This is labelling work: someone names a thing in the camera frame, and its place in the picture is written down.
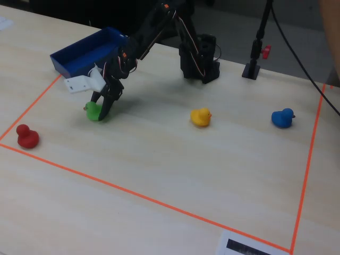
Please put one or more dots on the orange tape strip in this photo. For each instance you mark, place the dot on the orange tape strip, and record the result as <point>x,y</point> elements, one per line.
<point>148,197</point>
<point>29,109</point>
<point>308,164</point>

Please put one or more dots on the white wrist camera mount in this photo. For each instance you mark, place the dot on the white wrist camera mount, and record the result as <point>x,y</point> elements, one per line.
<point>85,83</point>

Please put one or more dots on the blue rubber duck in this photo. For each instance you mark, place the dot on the blue rubber duck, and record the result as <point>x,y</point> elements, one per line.
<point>282,118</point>

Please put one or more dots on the yellow rubber duck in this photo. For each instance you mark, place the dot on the yellow rubber duck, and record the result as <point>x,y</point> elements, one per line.
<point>200,117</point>

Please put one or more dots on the red clamp knob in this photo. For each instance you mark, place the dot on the red clamp knob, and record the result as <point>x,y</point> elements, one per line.
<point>266,51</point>

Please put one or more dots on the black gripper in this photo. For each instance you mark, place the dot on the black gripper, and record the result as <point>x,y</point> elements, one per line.
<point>112,90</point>

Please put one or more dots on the white paper label black print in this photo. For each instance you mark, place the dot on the white paper label black print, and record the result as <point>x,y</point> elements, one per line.
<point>247,245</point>

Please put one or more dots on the green rubber duck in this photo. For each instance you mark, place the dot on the green rubber duck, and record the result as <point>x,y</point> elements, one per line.
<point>92,111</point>

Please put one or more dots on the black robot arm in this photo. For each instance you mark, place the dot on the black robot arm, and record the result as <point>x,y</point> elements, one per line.
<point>191,53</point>

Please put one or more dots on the red rubber duck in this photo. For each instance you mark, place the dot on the red rubber duck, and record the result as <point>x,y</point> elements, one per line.
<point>26,136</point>

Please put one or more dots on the black camera stand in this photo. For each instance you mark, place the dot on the black camera stand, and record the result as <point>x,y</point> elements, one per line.
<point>256,45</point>

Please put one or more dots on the blue plastic box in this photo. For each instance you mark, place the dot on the blue plastic box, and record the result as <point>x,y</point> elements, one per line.
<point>85,53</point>

